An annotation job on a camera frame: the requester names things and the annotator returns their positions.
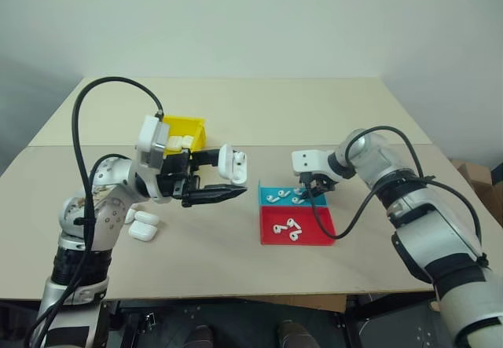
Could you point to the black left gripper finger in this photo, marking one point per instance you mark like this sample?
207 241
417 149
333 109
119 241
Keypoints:
212 195
206 158

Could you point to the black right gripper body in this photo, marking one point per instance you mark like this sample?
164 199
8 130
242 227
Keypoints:
320 182

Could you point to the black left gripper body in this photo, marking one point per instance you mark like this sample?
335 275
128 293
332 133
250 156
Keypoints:
175 175

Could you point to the white earbud case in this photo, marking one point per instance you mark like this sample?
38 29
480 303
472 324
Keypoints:
232 169
186 140
175 143
142 231
130 216
145 218

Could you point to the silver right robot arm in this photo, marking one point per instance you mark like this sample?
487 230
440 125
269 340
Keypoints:
432 222

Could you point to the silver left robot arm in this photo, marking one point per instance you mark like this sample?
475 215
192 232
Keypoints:
112 206

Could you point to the closed white earbud case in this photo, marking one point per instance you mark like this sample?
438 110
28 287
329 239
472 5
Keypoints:
145 218
142 231
175 143
186 140
130 216

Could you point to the yellow plastic bin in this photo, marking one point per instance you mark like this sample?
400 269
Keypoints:
188 128

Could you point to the white earbud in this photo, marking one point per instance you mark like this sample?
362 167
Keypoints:
297 200
238 157
277 229
294 235
290 221
282 194
297 191
270 198

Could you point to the blue plastic tray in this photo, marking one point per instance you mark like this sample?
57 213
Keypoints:
287 200

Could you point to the red plastic tray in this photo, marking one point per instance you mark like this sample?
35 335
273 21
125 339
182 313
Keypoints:
314 222

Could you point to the brown cardboard sheet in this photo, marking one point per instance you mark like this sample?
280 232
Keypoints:
298 302

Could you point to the dark brown rounded shape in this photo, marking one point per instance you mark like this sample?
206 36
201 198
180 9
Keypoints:
294 334
200 337

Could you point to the brown cardboard box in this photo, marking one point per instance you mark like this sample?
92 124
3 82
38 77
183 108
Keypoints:
477 175

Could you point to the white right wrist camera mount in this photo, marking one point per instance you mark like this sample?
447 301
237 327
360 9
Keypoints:
310 161

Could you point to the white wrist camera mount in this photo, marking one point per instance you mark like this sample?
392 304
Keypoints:
310 161
151 140

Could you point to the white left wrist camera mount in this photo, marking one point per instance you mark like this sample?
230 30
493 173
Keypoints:
151 140

